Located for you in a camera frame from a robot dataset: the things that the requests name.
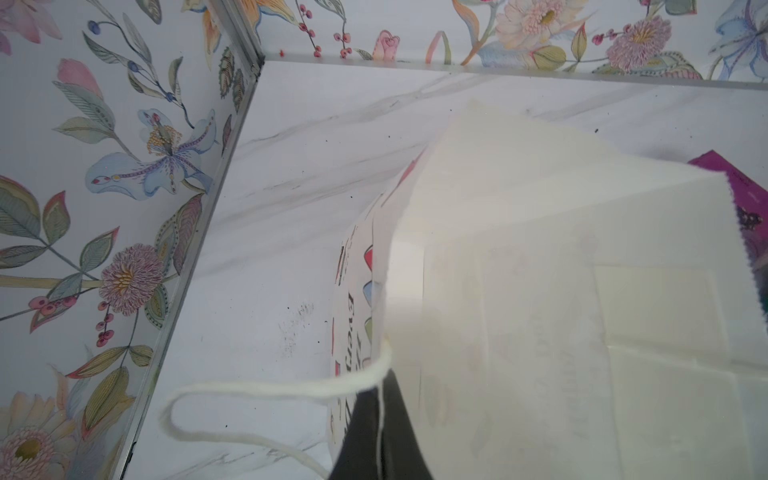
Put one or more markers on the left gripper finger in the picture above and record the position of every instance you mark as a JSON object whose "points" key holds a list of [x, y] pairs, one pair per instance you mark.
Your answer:
{"points": [[380, 443]]}

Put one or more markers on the magenta purple snack bag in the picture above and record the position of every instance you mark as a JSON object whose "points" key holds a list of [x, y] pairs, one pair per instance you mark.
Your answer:
{"points": [[751, 209]]}

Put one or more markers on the white paper bag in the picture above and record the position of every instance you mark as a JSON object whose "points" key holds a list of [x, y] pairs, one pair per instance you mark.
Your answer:
{"points": [[551, 308]]}

